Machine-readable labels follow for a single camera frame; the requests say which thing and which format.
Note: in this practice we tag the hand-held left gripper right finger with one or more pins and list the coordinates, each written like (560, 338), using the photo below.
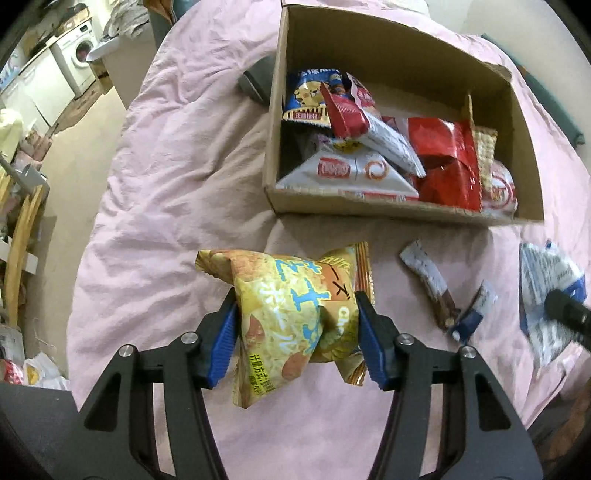
(371, 346)

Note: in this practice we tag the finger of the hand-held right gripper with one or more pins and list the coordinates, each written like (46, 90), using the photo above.
(570, 316)

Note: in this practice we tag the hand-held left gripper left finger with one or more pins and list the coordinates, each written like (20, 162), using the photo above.
(224, 341)

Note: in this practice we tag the silver blue striped snack packet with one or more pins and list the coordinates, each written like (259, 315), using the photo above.
(540, 286)

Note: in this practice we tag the yellow puffed snack packet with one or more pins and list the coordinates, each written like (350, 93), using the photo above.
(281, 309)

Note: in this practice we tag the large red snack packet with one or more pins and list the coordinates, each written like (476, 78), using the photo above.
(448, 161)

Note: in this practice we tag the blue cartoon snack packet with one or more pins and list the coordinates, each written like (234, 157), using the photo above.
(307, 99)

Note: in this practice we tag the brown cardboard box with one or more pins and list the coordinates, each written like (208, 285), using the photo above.
(392, 55)

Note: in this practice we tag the silver brown bar wrapper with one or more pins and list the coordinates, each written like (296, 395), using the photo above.
(429, 281)

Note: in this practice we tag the blue silver bar wrapper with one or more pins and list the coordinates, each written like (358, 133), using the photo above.
(475, 314)

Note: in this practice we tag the pink blanket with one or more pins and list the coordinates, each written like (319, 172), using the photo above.
(175, 207)

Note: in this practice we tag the white red round-print snack packet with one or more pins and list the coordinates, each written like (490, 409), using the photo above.
(501, 189)

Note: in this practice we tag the white red triangular snack packet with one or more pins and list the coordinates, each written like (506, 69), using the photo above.
(351, 173)

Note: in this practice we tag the white plastic bag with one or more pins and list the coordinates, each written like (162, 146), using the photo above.
(44, 371)

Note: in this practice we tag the teal padded headboard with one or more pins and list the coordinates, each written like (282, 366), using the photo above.
(554, 106)

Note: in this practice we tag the wooden chair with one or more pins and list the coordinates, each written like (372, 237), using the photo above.
(23, 240)

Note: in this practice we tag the grey plastic object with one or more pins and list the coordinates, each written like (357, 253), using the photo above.
(256, 81)

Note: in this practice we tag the white side cabinet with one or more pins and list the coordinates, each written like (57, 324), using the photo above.
(129, 69)

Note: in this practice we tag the white kitchen cabinet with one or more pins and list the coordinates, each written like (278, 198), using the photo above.
(41, 87)

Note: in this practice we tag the white washing machine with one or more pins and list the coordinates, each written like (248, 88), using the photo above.
(81, 50)

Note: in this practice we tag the pile of clothes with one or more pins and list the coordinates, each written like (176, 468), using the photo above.
(124, 18)

